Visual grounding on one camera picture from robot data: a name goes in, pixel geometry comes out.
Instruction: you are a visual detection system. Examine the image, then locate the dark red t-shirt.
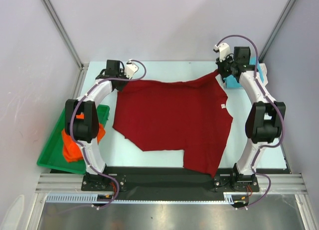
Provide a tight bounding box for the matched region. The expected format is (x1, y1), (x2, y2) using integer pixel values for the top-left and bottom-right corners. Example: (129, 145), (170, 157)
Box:
(113, 71), (233, 176)

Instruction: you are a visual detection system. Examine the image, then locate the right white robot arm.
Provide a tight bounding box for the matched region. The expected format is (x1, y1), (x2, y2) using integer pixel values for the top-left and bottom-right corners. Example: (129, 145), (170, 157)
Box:
(214, 43), (286, 191)

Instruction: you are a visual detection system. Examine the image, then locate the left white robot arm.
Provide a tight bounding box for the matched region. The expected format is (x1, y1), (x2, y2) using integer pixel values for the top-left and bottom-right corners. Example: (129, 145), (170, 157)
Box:
(64, 60), (139, 190)

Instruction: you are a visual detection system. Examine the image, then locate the folded cyan t-shirt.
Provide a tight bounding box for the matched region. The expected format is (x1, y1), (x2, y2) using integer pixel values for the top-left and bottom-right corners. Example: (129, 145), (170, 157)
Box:
(222, 56), (265, 89)

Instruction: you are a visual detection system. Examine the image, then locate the folded white t-shirt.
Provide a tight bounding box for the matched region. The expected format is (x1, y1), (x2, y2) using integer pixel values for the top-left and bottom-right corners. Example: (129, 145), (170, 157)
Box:
(259, 63), (268, 86)

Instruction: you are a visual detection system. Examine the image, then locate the orange t-shirt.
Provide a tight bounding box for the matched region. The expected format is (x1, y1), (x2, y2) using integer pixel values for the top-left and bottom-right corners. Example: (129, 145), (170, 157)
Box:
(61, 123), (106, 163)

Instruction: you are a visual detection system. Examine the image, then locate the green plastic tray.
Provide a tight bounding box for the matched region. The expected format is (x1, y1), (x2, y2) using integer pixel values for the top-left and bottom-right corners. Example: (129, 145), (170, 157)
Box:
(36, 105), (111, 175)

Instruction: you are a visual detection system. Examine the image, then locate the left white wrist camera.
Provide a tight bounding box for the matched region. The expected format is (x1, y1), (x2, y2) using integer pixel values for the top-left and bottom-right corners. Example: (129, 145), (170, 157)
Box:
(124, 61), (139, 79)

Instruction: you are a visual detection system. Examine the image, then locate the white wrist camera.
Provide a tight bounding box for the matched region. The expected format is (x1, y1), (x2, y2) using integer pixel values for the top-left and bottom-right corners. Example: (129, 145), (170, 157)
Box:
(124, 61), (139, 79)
(213, 42), (231, 62)

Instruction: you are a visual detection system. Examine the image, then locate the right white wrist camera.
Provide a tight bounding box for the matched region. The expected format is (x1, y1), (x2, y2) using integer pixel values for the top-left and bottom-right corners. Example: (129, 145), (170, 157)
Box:
(213, 42), (231, 62)

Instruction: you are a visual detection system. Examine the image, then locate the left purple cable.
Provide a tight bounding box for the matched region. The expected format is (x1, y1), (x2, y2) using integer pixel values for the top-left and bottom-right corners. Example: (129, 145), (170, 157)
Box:
(69, 59), (147, 211)

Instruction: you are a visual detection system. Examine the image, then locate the right aluminium corner post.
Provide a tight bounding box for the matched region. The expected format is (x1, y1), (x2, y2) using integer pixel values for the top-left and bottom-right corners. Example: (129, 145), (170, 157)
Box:
(259, 0), (298, 62)

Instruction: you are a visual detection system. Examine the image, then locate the aluminium corner post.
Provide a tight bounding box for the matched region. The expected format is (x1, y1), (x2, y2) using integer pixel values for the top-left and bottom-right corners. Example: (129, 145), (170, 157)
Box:
(259, 0), (298, 62)
(41, 0), (83, 70)

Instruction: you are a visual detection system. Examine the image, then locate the left aluminium corner post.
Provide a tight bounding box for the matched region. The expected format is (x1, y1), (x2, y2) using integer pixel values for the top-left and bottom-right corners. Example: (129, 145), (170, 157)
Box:
(41, 0), (83, 70)

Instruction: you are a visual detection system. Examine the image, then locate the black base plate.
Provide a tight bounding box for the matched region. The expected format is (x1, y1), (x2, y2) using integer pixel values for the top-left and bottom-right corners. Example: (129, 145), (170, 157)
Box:
(81, 166), (291, 201)

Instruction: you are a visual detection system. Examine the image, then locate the aluminium front rail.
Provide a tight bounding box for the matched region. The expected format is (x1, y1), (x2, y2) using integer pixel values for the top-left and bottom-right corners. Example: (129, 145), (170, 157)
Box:
(35, 173), (308, 194)

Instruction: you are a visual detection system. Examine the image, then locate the white slotted cable duct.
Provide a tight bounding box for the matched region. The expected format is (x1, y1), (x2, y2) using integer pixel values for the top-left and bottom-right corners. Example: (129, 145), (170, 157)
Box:
(46, 193), (234, 205)

